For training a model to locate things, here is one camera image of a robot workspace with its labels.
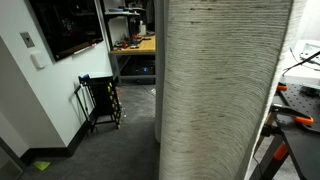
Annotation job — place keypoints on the grey fabric curtain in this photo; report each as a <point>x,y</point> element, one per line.
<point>216,100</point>

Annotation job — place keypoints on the white sheer curtain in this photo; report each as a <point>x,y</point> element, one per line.
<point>311,20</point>

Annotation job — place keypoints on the black electronics box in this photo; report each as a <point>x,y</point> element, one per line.
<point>141,70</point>

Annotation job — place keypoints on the wooden workbench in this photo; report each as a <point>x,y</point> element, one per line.
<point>146,45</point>

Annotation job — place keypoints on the black folding cart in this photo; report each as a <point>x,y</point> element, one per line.
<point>103,96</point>

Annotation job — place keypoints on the white bottle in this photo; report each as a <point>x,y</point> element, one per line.
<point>143,29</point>

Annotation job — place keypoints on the grey metal shelf unit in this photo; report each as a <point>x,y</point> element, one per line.
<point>121,13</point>

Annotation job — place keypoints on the small orange tipped clamp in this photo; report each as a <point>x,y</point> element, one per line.
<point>282,88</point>

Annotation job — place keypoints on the white table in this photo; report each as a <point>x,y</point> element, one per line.
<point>300,78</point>

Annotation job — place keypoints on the green paper note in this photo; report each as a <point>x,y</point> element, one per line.
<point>41,165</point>

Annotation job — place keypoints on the large black orange clamp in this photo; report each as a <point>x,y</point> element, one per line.
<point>303,120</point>

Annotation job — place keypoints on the teal flat object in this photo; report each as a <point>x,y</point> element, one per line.
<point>310,89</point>

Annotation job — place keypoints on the white box device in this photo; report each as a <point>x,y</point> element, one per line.
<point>310,50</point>

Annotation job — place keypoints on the black wall board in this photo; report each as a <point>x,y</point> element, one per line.
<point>66,26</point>

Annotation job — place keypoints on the white wall thermostat box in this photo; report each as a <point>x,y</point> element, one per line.
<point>38,60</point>

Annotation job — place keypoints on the grey wall switch plate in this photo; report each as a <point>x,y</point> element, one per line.
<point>27,39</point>

